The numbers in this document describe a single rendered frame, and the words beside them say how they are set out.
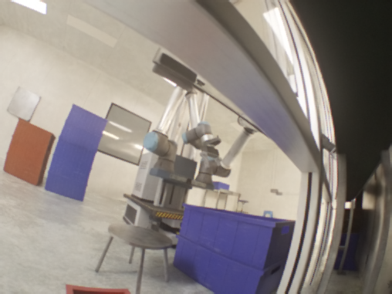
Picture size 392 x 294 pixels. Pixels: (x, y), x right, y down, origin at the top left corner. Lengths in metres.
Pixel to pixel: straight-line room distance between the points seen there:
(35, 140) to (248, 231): 2.55
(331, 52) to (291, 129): 0.12
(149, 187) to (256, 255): 1.28
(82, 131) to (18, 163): 1.08
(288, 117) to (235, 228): 0.70
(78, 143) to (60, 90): 1.94
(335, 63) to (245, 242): 0.71
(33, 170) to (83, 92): 2.27
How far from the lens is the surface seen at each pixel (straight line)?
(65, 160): 2.49
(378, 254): 0.50
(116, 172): 4.00
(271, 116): 0.15
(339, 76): 0.27
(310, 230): 0.33
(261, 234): 0.74
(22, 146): 2.66
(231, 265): 0.84
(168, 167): 1.41
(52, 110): 4.04
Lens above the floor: 0.48
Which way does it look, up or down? 17 degrees up
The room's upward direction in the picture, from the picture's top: 12 degrees clockwise
